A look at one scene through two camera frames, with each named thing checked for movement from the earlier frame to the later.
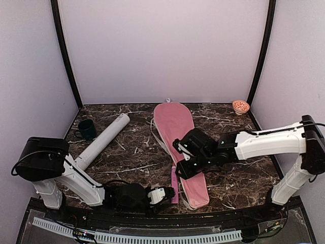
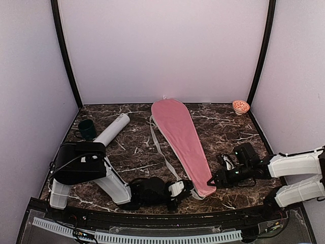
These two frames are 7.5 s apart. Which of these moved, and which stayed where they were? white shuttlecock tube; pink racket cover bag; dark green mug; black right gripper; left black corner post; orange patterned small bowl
Moved: black right gripper; pink racket cover bag
Stayed: white shuttlecock tube; orange patterned small bowl; dark green mug; left black corner post
